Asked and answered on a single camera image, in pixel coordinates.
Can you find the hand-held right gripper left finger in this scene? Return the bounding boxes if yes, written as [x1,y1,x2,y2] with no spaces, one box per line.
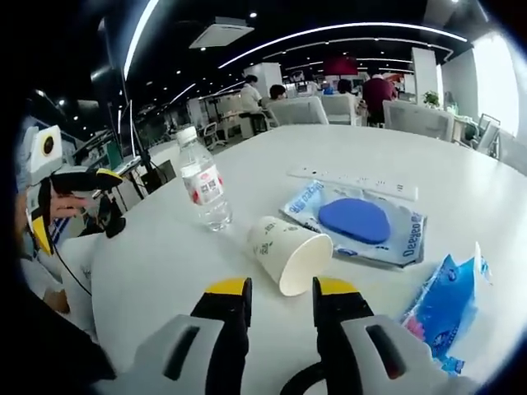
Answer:
[133,276,253,395]

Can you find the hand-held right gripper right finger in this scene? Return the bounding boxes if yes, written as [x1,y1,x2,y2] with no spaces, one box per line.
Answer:
[311,276,441,395]

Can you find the white paper cup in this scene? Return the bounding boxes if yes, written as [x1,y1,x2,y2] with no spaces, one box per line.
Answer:
[245,216,333,297]

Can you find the blue-white wet wipes pack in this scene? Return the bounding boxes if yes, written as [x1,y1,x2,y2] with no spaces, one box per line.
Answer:
[278,179,428,268]

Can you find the blue tissue packet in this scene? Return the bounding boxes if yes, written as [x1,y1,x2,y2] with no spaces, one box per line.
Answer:
[401,241,493,378]

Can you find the clear plastic water bottle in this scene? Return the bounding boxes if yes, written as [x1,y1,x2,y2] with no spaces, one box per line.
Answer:
[175,126,234,232]

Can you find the white round tabletop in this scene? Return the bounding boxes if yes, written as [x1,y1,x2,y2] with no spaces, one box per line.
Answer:
[61,123,527,395]

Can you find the person's left hand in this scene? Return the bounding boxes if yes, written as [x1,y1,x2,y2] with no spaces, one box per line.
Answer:
[47,193,91,221]

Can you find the black rounded object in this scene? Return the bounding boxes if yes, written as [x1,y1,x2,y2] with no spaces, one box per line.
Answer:
[105,196,127,239]

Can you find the white power strip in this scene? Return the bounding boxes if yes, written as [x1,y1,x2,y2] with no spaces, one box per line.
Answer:
[287,164,419,202]

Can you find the ceiling air conditioner unit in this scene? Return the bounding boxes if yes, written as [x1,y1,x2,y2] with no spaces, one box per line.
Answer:
[189,16,255,50]

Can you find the white mesh office chair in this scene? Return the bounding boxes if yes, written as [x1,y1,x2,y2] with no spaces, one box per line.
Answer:
[266,96,329,127]
[320,94,363,124]
[382,100,456,143]
[477,113,502,154]

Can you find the red hanging sign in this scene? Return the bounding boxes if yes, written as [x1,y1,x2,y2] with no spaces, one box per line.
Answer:
[323,56,358,76]

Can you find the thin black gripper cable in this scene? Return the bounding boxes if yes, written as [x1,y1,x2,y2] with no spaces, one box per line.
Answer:
[52,245,92,296]

